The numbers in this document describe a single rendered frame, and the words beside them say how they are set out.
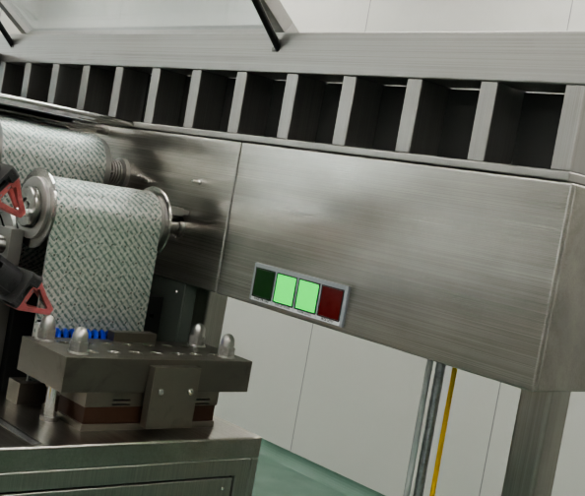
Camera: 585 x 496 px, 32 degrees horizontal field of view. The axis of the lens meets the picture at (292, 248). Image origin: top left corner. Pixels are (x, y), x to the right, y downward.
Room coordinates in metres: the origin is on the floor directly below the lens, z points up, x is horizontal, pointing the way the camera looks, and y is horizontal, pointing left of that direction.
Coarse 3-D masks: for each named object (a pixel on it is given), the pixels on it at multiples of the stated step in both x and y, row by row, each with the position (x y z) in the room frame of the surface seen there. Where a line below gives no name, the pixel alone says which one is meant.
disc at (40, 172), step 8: (40, 168) 1.85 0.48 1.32; (40, 176) 1.84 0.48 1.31; (48, 176) 1.82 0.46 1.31; (48, 184) 1.82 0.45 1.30; (56, 192) 1.80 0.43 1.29; (56, 200) 1.80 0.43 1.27; (56, 208) 1.80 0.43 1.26; (48, 216) 1.81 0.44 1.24; (48, 224) 1.80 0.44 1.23; (48, 232) 1.80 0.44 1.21; (24, 240) 1.86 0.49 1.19; (32, 240) 1.84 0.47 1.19; (40, 240) 1.82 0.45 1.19
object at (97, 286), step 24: (48, 240) 1.80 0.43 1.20; (48, 264) 1.81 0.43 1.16; (72, 264) 1.84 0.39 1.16; (96, 264) 1.87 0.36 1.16; (120, 264) 1.91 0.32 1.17; (144, 264) 1.94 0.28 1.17; (48, 288) 1.81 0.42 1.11; (72, 288) 1.85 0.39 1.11; (96, 288) 1.88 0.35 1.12; (120, 288) 1.92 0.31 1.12; (144, 288) 1.95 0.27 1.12; (72, 312) 1.85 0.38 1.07; (96, 312) 1.89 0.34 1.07; (120, 312) 1.92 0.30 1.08; (144, 312) 1.96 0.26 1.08
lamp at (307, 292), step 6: (300, 282) 1.77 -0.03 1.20; (306, 282) 1.76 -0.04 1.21; (300, 288) 1.77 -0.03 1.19; (306, 288) 1.75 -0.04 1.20; (312, 288) 1.74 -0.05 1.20; (300, 294) 1.76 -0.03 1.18; (306, 294) 1.75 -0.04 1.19; (312, 294) 1.74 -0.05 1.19; (300, 300) 1.76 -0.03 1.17; (306, 300) 1.75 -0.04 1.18; (312, 300) 1.74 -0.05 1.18; (300, 306) 1.76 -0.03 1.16; (306, 306) 1.75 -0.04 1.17; (312, 306) 1.74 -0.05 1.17; (312, 312) 1.74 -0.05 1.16
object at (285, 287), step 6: (282, 276) 1.81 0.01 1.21; (282, 282) 1.80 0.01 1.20; (288, 282) 1.79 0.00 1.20; (294, 282) 1.78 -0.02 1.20; (276, 288) 1.81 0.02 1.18; (282, 288) 1.80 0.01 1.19; (288, 288) 1.79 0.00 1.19; (276, 294) 1.81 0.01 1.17; (282, 294) 1.80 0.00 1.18; (288, 294) 1.79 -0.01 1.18; (276, 300) 1.81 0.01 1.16; (282, 300) 1.80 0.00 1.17; (288, 300) 1.79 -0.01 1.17
